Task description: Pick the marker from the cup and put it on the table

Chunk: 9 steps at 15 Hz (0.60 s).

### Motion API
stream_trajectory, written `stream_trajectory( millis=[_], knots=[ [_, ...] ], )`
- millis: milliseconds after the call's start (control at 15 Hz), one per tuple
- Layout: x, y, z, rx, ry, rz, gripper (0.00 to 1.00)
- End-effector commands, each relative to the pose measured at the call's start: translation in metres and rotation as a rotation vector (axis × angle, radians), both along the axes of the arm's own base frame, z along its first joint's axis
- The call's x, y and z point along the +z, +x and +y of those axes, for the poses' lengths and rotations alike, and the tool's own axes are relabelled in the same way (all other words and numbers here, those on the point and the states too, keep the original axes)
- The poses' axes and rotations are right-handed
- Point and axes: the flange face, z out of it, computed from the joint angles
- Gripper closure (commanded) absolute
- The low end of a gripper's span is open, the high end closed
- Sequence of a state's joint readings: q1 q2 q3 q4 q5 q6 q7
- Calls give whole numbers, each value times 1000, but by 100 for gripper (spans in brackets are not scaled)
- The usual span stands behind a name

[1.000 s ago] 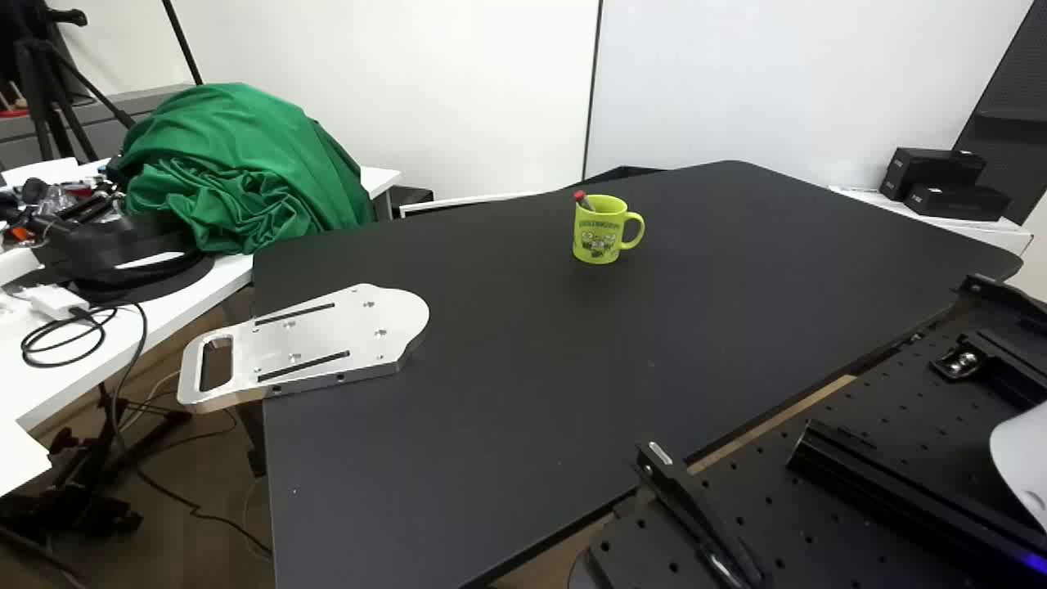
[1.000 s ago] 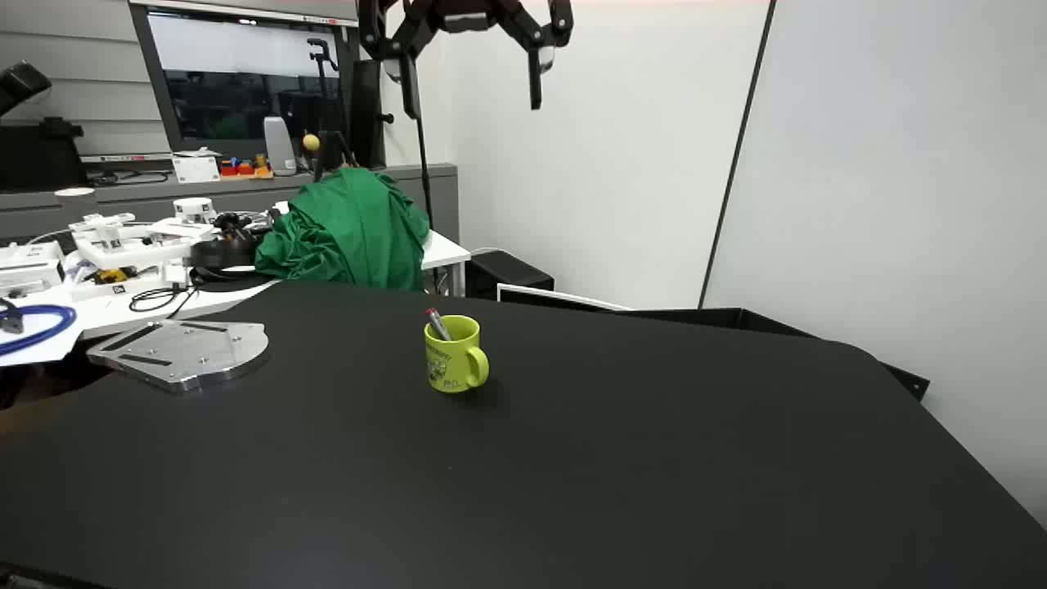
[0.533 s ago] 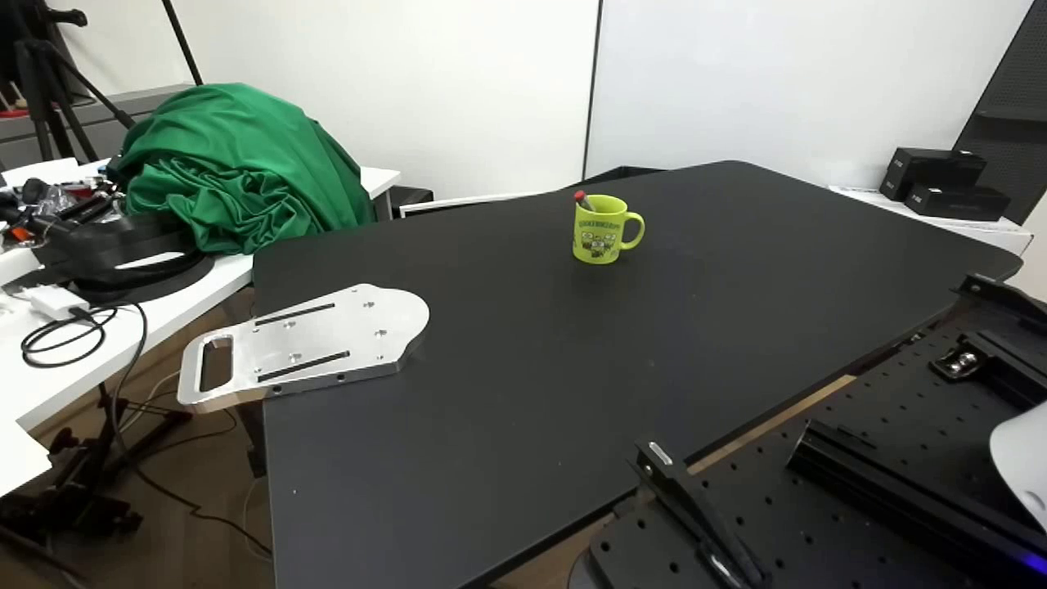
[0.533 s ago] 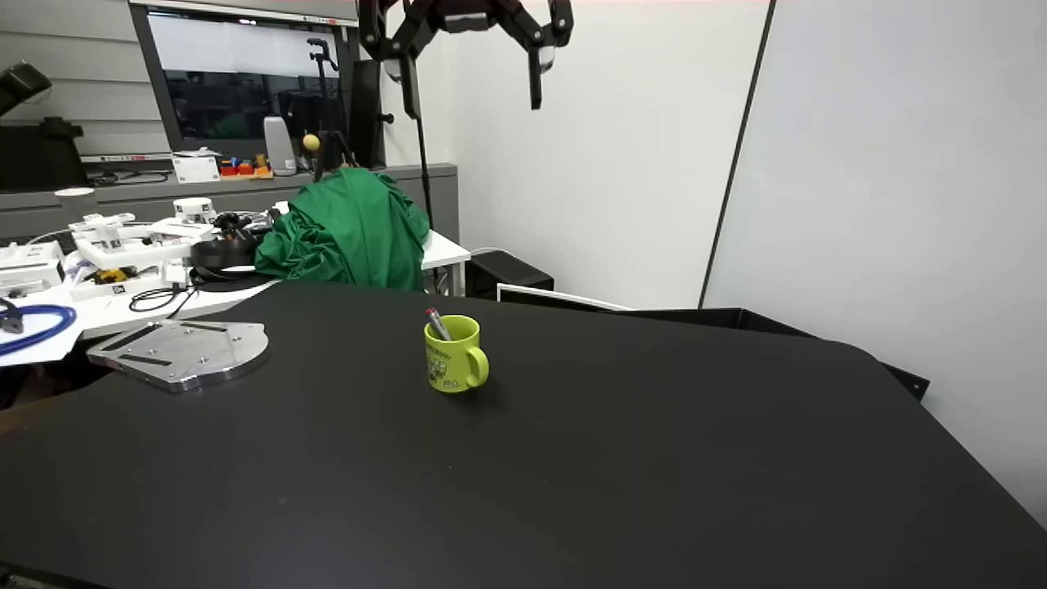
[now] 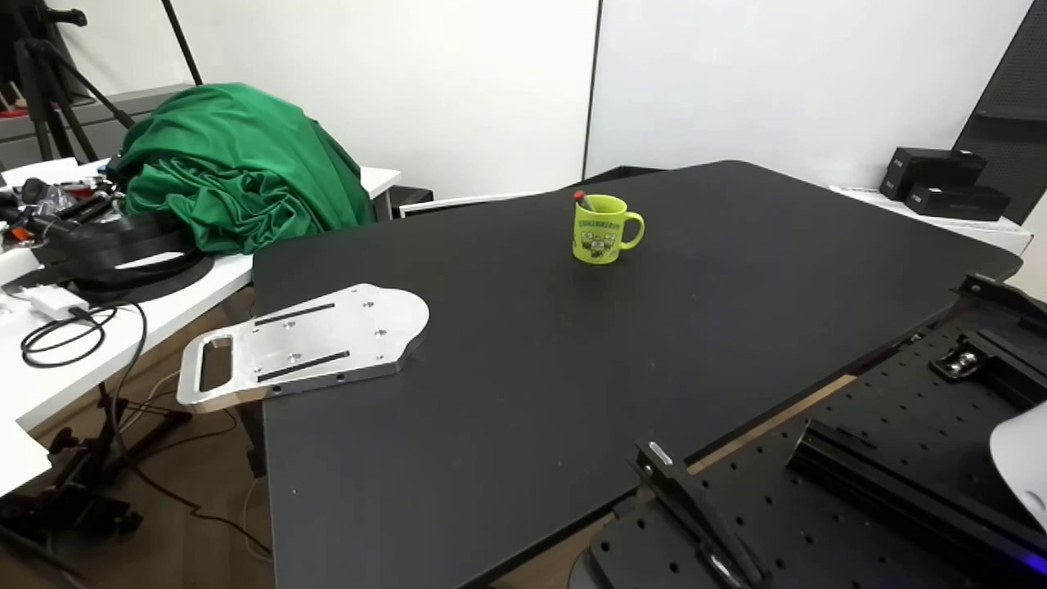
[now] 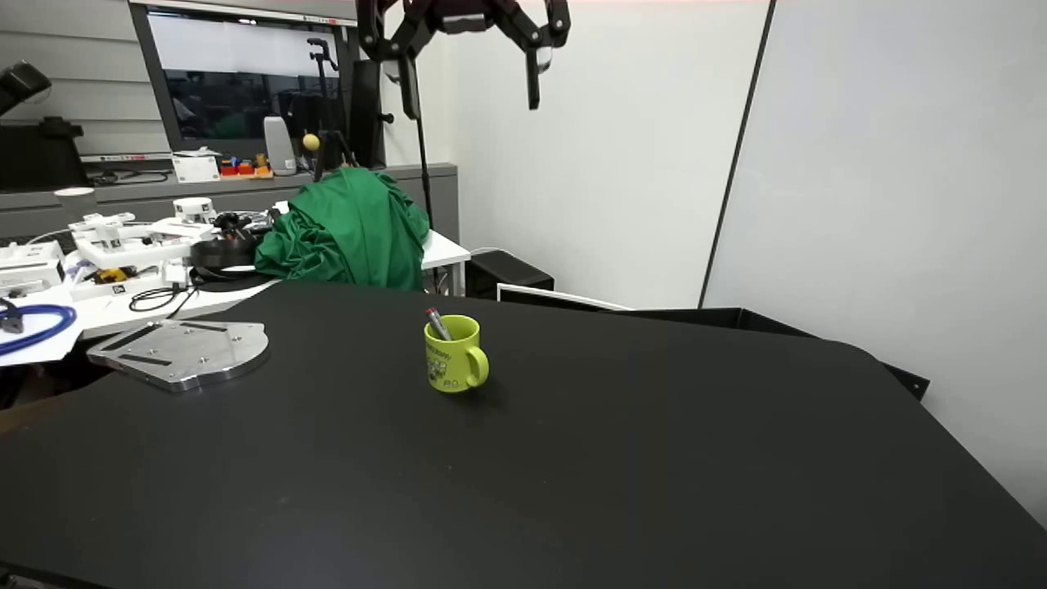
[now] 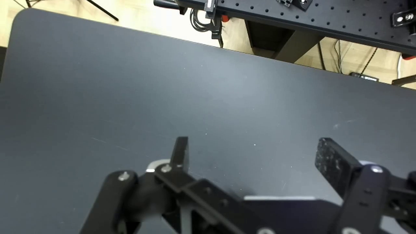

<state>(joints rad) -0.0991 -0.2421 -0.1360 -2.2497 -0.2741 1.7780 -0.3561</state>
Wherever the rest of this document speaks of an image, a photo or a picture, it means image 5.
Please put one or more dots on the red capped black marker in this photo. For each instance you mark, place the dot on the red capped black marker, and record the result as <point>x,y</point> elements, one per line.
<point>584,199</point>

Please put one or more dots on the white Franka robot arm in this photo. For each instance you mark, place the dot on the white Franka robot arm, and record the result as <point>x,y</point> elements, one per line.
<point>1027,458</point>

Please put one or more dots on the black table cover sheet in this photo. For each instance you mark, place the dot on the black table cover sheet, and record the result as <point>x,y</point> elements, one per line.
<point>544,382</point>

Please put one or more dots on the yellow-green mug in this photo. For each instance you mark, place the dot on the yellow-green mug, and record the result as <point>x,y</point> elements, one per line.
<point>596,231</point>

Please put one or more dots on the silver metal mounting plate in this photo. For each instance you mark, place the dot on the silver metal mounting plate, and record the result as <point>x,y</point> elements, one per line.
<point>329,330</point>

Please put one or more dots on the green cloth pile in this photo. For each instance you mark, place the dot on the green cloth pile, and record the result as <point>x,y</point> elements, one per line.
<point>240,166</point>

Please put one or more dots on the white side table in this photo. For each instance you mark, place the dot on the white side table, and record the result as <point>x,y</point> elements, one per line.
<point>165,299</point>

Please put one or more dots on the black perforated breadboard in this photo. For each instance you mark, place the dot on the black perforated breadboard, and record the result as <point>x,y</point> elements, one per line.
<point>873,436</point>

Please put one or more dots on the tall black box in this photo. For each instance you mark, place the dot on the tall black box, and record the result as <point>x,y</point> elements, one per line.
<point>927,167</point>

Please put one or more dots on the black stand pole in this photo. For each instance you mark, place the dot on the black stand pole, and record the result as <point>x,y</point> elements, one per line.
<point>182,40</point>

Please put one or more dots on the flat black box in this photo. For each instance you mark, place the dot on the flat black box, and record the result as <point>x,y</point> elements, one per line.
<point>961,204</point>

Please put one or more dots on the white adapter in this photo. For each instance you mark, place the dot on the white adapter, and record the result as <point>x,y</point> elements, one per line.
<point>53,301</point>

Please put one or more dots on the black panel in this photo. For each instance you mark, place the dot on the black panel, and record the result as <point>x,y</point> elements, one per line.
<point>1015,110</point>

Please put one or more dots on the black tripod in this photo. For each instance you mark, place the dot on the black tripod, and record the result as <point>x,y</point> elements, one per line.
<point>45,67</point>

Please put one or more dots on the black clamp bracket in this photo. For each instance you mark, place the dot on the black clamp bracket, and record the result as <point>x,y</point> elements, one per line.
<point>688,495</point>

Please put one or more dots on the black aluminium rail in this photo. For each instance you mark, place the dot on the black aluminium rail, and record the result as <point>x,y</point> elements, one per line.
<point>895,478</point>

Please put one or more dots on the black bracket with silver bolt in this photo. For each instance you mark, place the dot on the black bracket with silver bolt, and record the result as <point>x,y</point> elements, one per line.
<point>985,363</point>

